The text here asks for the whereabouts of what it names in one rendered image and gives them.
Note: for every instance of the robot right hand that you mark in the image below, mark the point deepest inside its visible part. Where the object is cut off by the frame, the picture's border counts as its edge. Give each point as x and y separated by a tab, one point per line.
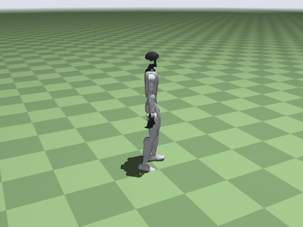
150	123

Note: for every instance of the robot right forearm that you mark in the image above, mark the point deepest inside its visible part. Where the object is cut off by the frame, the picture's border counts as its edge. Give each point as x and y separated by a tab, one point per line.
151	106

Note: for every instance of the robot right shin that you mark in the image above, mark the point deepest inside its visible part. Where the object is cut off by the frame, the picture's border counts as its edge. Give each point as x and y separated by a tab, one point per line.
147	148

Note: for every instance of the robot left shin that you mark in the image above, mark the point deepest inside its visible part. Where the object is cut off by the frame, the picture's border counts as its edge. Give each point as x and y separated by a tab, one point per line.
155	143

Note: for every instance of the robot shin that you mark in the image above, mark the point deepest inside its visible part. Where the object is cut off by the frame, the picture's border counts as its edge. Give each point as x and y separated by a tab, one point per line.
147	148
155	143

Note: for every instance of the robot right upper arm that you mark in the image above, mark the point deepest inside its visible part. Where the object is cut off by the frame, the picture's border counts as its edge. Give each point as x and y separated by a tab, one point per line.
151	81

